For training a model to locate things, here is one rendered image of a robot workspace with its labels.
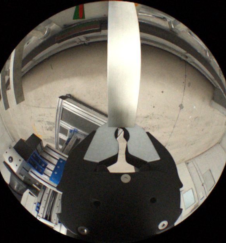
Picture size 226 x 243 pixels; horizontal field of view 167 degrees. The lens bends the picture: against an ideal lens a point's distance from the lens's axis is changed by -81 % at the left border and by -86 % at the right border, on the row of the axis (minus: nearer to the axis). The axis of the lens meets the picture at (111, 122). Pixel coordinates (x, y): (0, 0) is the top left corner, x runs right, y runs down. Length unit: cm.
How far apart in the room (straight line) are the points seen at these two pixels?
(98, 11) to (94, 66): 77
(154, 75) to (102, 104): 75
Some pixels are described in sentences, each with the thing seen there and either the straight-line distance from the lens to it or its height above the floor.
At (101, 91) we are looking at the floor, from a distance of 96.
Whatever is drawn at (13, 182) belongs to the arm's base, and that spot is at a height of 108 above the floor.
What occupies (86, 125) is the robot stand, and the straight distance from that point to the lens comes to 93.
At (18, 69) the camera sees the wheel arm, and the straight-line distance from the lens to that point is 26.
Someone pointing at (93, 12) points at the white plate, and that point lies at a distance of 33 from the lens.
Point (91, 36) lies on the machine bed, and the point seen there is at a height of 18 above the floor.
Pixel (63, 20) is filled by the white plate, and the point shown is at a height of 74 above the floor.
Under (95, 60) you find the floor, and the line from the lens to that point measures 100.
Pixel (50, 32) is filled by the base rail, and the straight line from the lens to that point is 44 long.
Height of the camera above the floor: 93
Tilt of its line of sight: 59 degrees down
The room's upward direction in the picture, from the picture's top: 174 degrees counter-clockwise
